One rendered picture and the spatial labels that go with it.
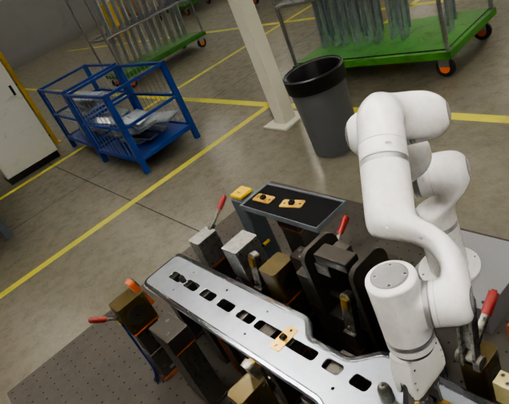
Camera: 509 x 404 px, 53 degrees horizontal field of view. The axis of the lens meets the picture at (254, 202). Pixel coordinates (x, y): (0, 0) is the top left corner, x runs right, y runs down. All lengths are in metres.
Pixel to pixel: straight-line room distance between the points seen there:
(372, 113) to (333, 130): 3.19
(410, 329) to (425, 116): 0.44
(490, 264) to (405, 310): 0.93
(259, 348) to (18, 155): 6.67
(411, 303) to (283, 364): 0.59
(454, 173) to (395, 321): 0.70
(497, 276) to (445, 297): 0.87
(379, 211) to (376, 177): 0.06
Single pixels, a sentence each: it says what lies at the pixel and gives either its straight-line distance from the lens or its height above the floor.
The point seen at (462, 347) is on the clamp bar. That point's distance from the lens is 1.15.
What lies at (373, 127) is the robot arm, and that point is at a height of 1.56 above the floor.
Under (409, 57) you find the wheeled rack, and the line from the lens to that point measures 5.13.
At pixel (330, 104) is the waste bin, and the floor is 0.47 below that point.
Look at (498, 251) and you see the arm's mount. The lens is 1.79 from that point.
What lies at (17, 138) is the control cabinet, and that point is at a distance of 7.79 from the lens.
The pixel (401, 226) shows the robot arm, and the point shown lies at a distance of 0.88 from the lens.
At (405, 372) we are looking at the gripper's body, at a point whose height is 1.24.
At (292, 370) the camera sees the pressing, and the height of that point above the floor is 1.00.
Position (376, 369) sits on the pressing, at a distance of 1.27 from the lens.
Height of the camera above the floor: 1.98
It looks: 29 degrees down
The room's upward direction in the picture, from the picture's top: 25 degrees counter-clockwise
